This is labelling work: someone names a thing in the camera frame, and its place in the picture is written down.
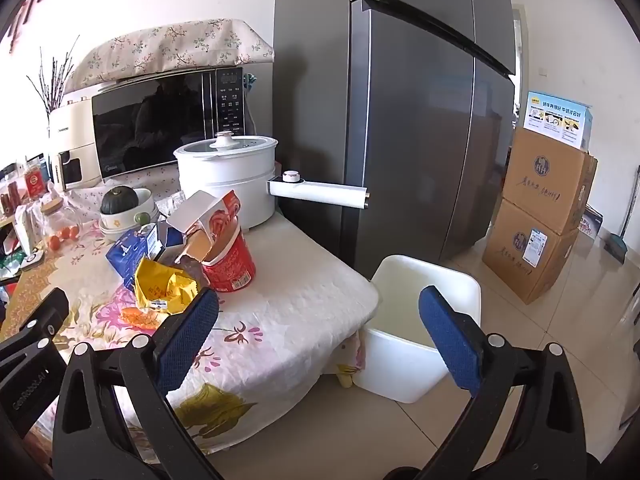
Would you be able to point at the blue white printed box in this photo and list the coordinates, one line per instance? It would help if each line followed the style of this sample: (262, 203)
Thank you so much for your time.
(555, 120)

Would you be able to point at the glass jar with wooden lid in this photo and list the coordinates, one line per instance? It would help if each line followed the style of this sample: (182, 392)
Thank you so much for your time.
(60, 217)

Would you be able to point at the black microwave oven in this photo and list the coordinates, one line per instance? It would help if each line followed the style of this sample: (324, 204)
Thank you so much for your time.
(150, 125)

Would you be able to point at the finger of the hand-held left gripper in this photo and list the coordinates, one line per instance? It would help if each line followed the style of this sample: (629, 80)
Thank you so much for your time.
(42, 315)

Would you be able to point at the dry branches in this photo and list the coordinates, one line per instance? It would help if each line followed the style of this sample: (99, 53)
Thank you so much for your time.
(50, 90)

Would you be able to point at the white electric pot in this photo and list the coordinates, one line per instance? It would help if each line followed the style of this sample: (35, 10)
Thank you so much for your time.
(225, 185)

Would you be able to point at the blue snack packet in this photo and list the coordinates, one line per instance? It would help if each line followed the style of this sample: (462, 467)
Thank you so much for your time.
(125, 257)

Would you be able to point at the small teal wall hook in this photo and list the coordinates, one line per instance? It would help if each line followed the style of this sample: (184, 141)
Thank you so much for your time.
(248, 78)

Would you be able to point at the cream kitchen appliance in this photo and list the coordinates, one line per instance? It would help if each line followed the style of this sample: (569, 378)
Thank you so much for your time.
(75, 130)

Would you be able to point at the red instant noodle cup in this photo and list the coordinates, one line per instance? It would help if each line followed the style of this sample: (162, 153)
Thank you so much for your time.
(232, 260)

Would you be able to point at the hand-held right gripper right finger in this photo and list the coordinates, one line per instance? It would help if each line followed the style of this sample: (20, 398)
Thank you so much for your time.
(447, 342)

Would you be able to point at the grey refrigerator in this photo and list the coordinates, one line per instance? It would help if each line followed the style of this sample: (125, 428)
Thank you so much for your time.
(415, 135)

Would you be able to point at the floral cover cloth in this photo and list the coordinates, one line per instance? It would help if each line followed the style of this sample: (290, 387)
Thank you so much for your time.
(175, 45)

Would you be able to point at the orange peel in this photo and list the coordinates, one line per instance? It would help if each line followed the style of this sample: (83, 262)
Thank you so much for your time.
(137, 317)

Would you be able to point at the white flower bowl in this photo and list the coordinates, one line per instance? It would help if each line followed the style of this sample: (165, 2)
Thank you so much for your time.
(130, 221)

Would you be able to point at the yellow wrapper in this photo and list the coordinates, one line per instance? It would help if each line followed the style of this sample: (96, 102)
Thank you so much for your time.
(160, 285)

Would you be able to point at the plain cardboard box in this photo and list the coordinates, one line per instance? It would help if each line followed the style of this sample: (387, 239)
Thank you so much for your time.
(545, 180)

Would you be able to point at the floral tablecloth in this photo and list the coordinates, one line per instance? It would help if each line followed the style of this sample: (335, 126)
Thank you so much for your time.
(290, 280)

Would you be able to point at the white plastic bin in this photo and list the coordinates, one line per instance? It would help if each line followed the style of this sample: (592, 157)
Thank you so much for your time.
(395, 365)

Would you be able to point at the cardboard box with white label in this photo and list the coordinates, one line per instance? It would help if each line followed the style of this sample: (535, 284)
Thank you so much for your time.
(520, 265)

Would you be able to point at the red jar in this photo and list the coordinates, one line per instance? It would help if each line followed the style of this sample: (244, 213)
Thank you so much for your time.
(34, 182)

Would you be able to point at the small blue box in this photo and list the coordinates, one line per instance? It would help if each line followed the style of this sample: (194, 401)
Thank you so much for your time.
(592, 222)

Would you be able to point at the small orange tomato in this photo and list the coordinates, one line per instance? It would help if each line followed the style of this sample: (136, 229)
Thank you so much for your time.
(69, 232)
(54, 243)

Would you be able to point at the green pumpkin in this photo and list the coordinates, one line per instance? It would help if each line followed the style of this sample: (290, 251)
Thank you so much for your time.
(120, 200)

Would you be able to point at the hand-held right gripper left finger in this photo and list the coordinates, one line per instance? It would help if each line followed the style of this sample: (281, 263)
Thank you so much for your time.
(190, 340)

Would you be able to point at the broom with dustpan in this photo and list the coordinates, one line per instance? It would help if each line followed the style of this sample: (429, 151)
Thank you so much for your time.
(616, 249)

